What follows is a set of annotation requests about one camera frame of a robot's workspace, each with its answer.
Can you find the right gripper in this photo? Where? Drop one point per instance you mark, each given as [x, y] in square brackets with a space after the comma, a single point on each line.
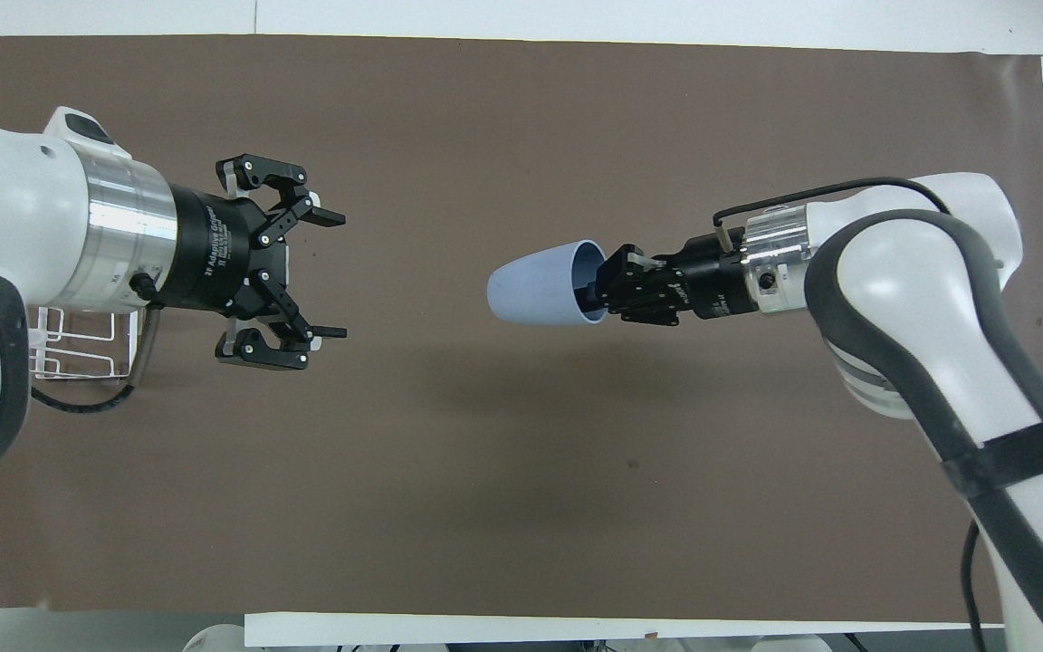
[712, 276]

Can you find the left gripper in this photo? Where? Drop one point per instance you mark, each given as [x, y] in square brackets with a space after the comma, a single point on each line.
[214, 254]

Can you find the light blue cup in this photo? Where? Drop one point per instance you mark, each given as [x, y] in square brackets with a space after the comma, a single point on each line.
[535, 285]

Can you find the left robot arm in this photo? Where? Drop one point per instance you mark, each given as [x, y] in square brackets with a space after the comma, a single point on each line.
[5, 217]

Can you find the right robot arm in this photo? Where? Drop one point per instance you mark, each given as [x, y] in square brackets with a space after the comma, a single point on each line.
[902, 299]

